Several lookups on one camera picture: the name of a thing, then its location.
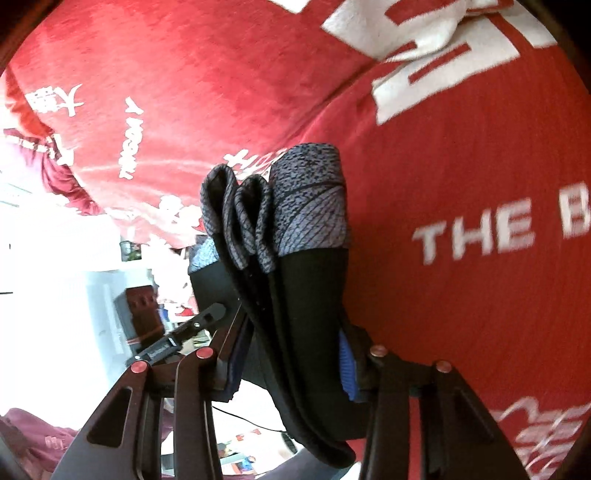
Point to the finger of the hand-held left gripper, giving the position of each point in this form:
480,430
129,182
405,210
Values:
184,334

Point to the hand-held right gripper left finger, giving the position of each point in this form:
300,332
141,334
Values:
231,369

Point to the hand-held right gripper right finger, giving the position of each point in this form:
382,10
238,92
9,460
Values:
347,369

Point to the dark pants with grey waistband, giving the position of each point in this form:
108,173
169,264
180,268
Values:
304,300

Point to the red printed blanket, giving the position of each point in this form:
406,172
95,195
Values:
461,323

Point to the person's maroon clothing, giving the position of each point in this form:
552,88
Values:
37,438

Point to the maroon cloth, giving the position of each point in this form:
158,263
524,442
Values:
55,175

